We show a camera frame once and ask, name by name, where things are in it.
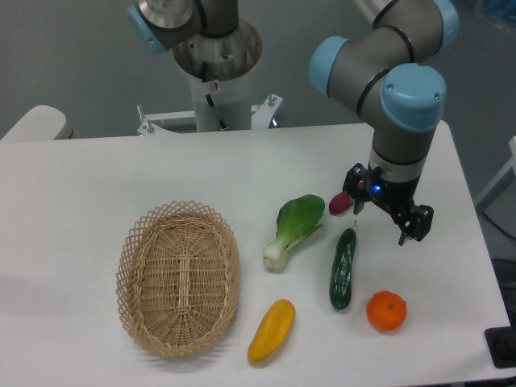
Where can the red radish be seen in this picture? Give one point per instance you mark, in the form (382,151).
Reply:
(340,203)

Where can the black device at table edge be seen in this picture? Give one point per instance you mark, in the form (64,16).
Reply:
(501,345)

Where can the white frame at right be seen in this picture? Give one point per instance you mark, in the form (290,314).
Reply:
(498,183)

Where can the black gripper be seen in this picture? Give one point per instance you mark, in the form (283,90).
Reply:
(390,187)

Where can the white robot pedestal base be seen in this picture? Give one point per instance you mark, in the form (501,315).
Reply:
(219,72)

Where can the woven wicker basket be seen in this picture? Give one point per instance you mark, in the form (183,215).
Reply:
(178,279)

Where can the white chair armrest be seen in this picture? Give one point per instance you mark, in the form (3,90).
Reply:
(41,123)

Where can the orange tangerine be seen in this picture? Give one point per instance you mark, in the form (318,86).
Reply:
(386,311)

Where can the green bok choy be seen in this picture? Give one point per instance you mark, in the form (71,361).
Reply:
(297,220)

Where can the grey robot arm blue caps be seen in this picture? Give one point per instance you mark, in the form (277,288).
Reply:
(382,78)

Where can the dark green cucumber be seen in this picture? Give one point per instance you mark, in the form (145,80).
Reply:
(340,286)

